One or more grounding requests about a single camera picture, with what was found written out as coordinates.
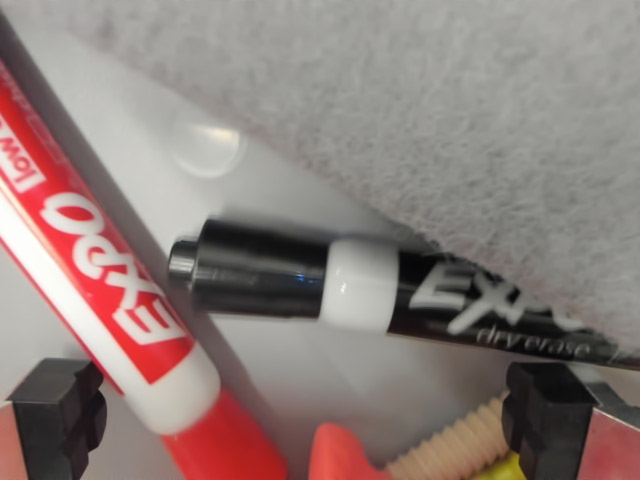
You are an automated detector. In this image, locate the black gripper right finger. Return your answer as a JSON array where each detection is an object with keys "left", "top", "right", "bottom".
[{"left": 501, "top": 361, "right": 640, "bottom": 480}]

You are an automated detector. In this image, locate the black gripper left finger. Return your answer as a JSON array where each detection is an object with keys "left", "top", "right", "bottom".
[{"left": 0, "top": 358, "right": 109, "bottom": 480}]

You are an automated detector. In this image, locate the yellow-green plastic piece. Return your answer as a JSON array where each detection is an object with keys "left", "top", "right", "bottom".
[{"left": 478, "top": 448, "right": 522, "bottom": 480}]

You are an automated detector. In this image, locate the beige plastic screw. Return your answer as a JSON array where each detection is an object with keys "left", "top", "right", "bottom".
[{"left": 386, "top": 391, "right": 509, "bottom": 475}]

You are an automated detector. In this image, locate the red Expo marker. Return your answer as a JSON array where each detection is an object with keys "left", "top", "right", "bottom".
[{"left": 0, "top": 58, "right": 289, "bottom": 480}]

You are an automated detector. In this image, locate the red squishy rubber toy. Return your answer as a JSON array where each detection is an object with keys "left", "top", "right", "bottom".
[{"left": 308, "top": 421, "right": 392, "bottom": 480}]

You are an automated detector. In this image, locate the black Expo marker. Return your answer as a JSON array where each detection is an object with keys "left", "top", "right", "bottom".
[{"left": 166, "top": 216, "right": 640, "bottom": 374}]

